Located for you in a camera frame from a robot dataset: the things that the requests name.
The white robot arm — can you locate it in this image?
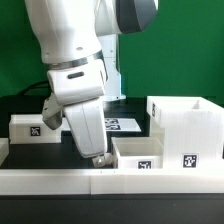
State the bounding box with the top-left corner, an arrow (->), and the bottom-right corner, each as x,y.
25,0 -> 159,167

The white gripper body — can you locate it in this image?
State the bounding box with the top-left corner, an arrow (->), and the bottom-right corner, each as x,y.
48,59 -> 107,158

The white drawer box two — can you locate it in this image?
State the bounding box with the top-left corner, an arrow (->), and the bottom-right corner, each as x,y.
9,114 -> 70,144

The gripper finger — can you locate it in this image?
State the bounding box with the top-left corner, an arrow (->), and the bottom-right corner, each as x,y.
92,153 -> 113,167

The white front barrier rail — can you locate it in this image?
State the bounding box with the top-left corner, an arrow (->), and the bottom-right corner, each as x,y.
0,169 -> 224,195

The white drawer cabinet frame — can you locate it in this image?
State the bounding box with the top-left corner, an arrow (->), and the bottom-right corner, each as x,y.
147,96 -> 224,169

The white marker sheet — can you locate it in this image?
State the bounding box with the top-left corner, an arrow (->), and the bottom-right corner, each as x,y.
105,118 -> 141,132

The white left barrier block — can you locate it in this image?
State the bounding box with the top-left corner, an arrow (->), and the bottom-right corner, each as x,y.
0,138 -> 9,166

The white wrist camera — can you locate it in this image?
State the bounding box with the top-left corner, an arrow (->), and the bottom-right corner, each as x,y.
42,93 -> 62,130

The black cable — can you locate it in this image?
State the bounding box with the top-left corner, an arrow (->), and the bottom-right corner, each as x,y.
16,80 -> 51,97

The white drawer box one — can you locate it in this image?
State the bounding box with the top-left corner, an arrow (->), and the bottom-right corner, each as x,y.
112,137 -> 163,169

